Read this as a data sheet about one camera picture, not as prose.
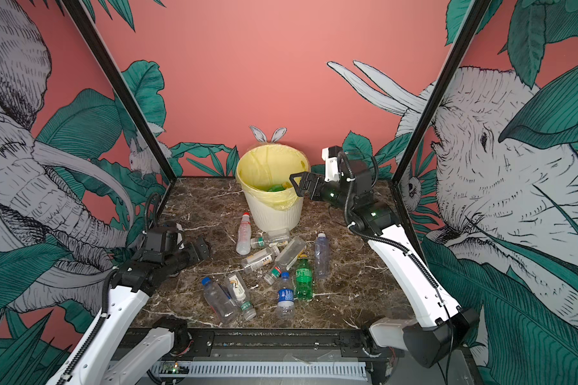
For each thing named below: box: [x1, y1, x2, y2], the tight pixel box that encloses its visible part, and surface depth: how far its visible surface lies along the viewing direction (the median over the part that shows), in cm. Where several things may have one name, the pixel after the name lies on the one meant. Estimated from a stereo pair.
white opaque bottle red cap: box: [236, 211, 252, 256], surface depth 96 cm
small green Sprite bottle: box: [294, 253, 314, 302], surface depth 85 cm
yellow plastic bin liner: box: [236, 143, 310, 211], surface depth 93 cm
